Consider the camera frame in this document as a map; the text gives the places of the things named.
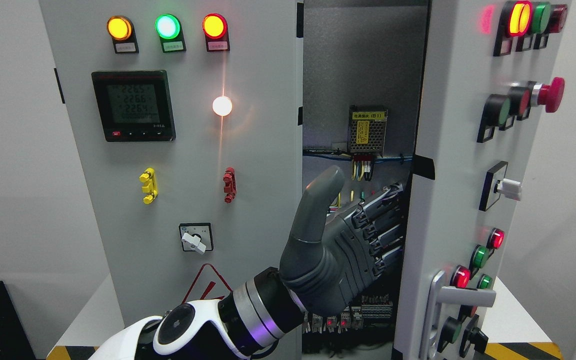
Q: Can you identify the white glowing indicator light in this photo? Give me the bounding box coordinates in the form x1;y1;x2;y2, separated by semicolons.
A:
212;95;233;117

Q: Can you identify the red electric hazard warning sticker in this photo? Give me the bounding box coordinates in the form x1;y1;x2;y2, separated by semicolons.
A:
182;263;233;303

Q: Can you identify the green indicator light left door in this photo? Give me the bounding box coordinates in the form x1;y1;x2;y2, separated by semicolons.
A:
154;13;181;40

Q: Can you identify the grey cabinet door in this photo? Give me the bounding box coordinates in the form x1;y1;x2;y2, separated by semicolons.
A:
391;0;572;360
39;0;302;326

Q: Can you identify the white rotary selector switch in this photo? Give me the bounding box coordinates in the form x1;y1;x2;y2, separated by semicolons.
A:
178;222;214;255

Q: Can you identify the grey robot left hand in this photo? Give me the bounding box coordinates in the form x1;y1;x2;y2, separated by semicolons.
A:
279;166;405;317

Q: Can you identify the red terminal post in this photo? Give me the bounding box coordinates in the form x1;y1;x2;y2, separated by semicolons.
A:
222;167;237;204

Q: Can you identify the black digital power meter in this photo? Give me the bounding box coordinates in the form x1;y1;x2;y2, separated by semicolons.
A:
91;69;176;142

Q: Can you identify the white knob switch right door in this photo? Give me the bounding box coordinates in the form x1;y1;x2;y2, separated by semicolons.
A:
478;161;522;212

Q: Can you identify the silver door handle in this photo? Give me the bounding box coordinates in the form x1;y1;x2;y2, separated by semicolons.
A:
419;270;497;360

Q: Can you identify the yellow terminal post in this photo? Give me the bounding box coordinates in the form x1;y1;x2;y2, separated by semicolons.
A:
139;167;159;205

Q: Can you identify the perforated metal power supply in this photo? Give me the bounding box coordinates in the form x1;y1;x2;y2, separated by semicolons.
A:
347;105;389;155

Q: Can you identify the red emergency stop button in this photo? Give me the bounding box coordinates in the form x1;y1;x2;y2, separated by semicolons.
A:
528;77;566;113

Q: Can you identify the yellow indicator light left door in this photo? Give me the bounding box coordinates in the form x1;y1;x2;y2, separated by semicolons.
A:
106;15;133;42

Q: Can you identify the grey electrical cabinet body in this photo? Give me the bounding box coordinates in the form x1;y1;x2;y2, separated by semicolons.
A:
301;0;430;360

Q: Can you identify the lower relay terminal row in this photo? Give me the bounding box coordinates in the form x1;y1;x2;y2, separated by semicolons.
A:
301;295;394;334

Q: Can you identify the red indicator light left door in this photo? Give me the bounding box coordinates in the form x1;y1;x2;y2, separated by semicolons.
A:
202;13;228;40

